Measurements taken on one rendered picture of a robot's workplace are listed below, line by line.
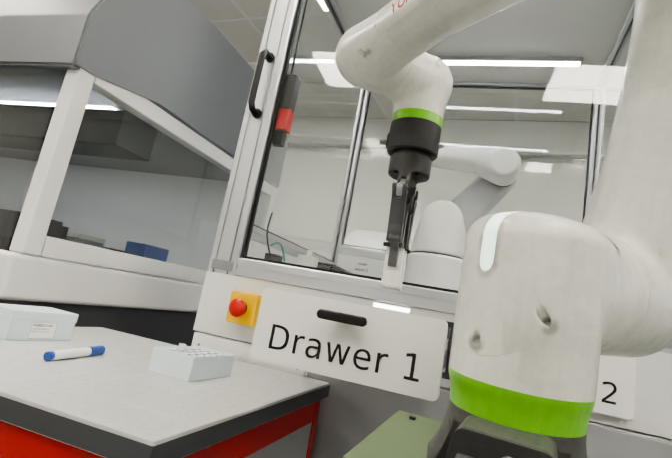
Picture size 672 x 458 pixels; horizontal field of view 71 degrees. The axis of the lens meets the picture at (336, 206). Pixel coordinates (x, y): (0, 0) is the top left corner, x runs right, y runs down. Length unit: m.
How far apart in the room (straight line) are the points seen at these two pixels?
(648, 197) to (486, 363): 0.26
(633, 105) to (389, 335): 0.42
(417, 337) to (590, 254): 0.32
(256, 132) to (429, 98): 0.55
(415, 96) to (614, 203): 0.40
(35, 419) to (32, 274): 0.70
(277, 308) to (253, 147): 0.59
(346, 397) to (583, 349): 0.70
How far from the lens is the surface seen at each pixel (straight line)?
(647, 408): 1.08
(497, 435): 0.42
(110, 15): 1.44
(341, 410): 1.09
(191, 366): 0.84
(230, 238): 1.21
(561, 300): 0.45
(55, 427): 0.63
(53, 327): 1.06
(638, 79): 0.65
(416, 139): 0.83
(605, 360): 1.04
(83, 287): 1.42
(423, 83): 0.86
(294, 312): 0.75
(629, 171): 0.61
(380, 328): 0.71
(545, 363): 0.45
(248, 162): 1.25
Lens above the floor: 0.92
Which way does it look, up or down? 12 degrees up
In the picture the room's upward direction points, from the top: 11 degrees clockwise
